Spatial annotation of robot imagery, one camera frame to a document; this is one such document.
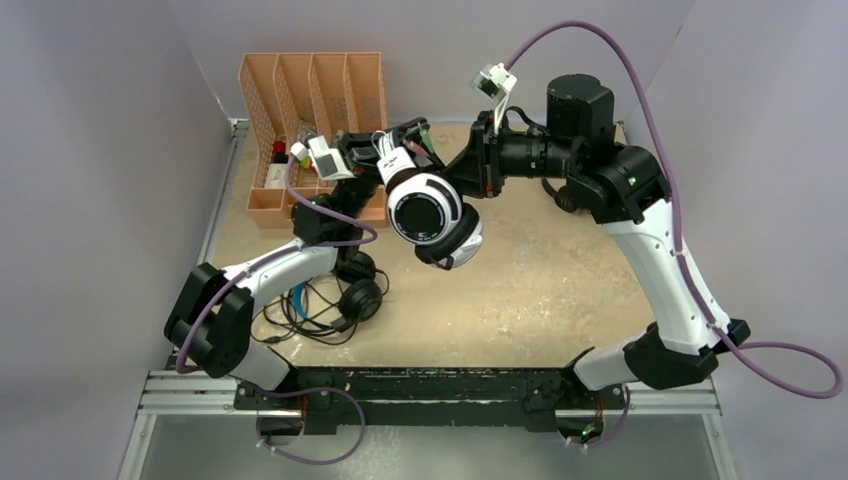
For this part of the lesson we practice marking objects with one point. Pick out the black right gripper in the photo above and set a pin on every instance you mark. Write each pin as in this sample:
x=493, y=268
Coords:
x=480, y=171

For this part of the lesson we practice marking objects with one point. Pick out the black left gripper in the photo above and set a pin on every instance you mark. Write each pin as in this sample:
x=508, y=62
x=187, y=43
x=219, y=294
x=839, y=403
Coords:
x=360, y=155

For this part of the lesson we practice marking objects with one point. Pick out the white and black headphones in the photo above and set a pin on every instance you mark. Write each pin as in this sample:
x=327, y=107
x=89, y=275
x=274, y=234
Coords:
x=424, y=208

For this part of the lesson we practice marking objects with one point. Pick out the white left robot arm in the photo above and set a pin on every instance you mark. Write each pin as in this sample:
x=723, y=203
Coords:
x=210, y=325

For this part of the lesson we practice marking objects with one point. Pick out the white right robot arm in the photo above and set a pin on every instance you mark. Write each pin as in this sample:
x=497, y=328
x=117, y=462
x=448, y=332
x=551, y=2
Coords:
x=625, y=191

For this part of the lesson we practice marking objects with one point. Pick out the small black on-ear headphones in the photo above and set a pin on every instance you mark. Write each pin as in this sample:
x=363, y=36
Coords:
x=563, y=197

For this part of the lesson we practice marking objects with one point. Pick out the black and blue headphones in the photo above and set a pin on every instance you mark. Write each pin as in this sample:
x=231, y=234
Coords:
x=361, y=299

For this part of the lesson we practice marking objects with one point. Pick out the peach plastic file organizer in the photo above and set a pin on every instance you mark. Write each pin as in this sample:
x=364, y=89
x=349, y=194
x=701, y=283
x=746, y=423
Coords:
x=294, y=96

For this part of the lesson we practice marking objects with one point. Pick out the white product box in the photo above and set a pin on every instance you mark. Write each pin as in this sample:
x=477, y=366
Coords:
x=275, y=176

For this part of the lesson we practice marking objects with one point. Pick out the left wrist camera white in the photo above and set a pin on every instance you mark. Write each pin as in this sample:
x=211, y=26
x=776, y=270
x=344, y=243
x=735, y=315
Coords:
x=327, y=161

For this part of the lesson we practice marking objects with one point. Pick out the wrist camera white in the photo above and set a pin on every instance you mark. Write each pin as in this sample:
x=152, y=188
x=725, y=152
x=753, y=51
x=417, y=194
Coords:
x=496, y=83
x=327, y=161

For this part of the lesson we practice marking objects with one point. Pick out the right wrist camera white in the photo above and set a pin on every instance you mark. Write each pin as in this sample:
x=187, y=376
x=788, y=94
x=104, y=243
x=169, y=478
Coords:
x=496, y=83

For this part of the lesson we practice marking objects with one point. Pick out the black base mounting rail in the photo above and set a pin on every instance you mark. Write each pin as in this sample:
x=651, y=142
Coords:
x=537, y=399

